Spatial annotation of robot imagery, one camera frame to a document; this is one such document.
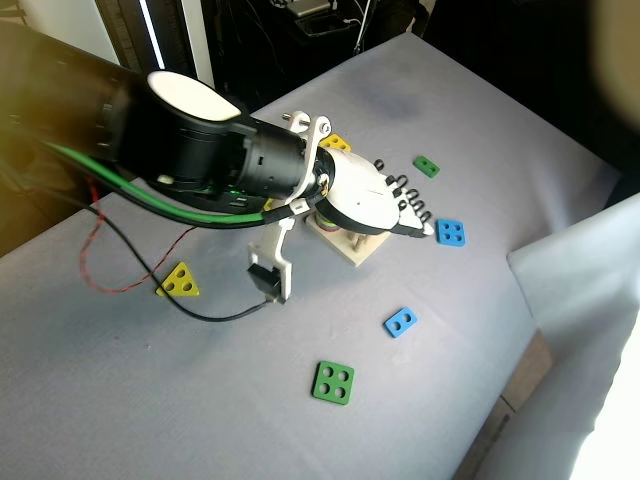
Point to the yellow three-hole triangle block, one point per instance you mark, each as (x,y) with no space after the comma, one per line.
(178,284)

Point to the yellow two-hole rectangular block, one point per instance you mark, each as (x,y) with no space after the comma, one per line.
(268,204)
(336,142)

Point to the grey table cloth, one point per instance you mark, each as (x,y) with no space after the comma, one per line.
(250,390)

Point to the blue two-hole rectangular block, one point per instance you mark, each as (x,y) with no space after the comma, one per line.
(400,323)

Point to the wooden peg board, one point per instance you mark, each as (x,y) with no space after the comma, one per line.
(357,252)

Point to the white fabric sheet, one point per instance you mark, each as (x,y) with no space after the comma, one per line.
(575,325)

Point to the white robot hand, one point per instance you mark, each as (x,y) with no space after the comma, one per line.
(365,195)

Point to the green four-hole square block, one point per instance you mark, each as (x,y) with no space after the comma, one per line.
(332,381)

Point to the blue four-hole square block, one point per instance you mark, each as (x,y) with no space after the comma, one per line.
(451,232)

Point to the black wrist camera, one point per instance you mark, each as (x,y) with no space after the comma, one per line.
(265,280)

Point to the green two-hole rectangular block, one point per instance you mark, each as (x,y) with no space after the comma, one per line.
(426,167)

